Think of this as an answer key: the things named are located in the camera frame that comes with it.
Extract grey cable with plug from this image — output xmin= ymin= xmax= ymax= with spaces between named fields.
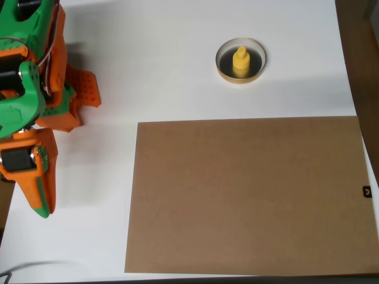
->
xmin=0 ymin=260 xmax=72 ymax=282

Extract brown fibreboard sheet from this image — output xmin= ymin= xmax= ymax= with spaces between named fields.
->
xmin=124 ymin=116 xmax=379 ymax=276

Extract round dish with gold rim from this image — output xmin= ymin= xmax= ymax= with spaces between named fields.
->
xmin=215 ymin=37 xmax=267 ymax=85

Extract small yellow plastic piece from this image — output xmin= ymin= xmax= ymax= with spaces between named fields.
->
xmin=232 ymin=46 xmax=250 ymax=79

